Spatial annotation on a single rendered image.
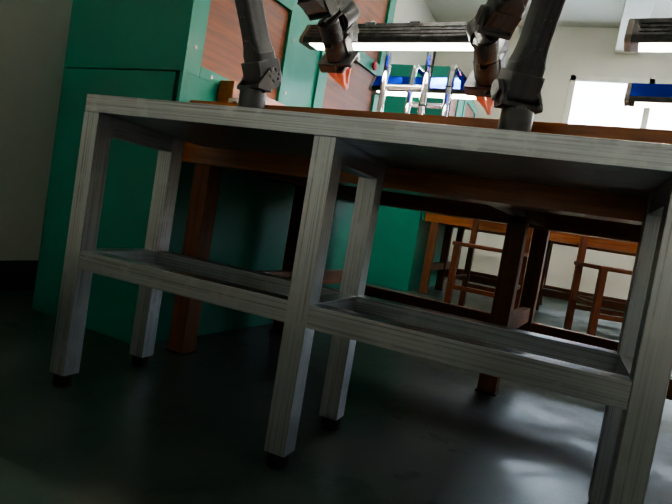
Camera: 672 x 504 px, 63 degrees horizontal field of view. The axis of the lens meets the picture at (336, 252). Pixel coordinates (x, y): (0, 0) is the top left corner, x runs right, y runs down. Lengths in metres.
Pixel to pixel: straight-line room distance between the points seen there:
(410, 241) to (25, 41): 3.01
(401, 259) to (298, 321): 3.45
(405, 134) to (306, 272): 0.30
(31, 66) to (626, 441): 2.23
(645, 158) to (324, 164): 0.51
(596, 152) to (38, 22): 2.07
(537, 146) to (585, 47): 6.11
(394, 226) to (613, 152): 3.63
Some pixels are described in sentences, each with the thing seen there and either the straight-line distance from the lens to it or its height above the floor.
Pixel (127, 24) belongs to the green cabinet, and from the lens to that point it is 1.99.
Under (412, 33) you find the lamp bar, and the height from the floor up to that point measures 1.07.
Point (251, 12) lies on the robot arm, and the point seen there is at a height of 0.91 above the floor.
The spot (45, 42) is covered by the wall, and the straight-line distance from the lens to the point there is 2.50.
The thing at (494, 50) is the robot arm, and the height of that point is 0.92.
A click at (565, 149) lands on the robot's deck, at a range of 0.93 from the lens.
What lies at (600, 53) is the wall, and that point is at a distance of 7.00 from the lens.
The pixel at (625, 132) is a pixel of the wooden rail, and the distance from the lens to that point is 1.28.
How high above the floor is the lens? 0.49
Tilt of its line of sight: 4 degrees down
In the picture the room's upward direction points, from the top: 9 degrees clockwise
